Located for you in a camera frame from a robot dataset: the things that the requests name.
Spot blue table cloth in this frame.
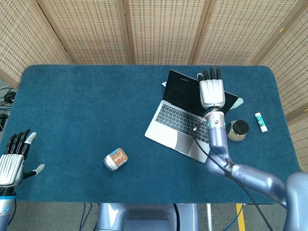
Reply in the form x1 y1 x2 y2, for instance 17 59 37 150
0 64 304 205

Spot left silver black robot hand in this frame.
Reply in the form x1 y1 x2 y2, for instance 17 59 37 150
0 129 46 187

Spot black floor power box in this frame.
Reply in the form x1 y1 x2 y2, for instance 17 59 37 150
0 114 9 132

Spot blue-grey robot torso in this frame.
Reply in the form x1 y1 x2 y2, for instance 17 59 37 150
95 203 200 231

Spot glass grain jar black lid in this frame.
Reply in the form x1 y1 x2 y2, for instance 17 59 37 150
226 119 249 142

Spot woven wooden folding screen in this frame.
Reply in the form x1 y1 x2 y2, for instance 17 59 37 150
0 0 308 173

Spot grey laptop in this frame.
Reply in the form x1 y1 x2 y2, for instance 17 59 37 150
144 69 244 163

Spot white table leg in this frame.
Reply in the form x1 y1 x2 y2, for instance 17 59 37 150
206 204 213 231

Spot black floor cables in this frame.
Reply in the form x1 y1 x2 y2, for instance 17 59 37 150
0 86 17 108

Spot mint green brush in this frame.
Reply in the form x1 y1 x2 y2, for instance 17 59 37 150
230 97 244 111

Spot white green glue stick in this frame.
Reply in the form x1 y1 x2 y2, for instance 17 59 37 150
254 112 268 133

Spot clear peanut jar white lid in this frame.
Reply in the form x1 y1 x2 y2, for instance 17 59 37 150
103 147 128 172

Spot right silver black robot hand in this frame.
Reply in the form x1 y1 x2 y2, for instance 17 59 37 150
197 66 226 109

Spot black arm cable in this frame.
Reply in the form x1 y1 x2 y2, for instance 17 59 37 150
192 120 274 231

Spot blue floor cables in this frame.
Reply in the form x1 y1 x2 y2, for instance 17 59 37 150
80 203 94 231

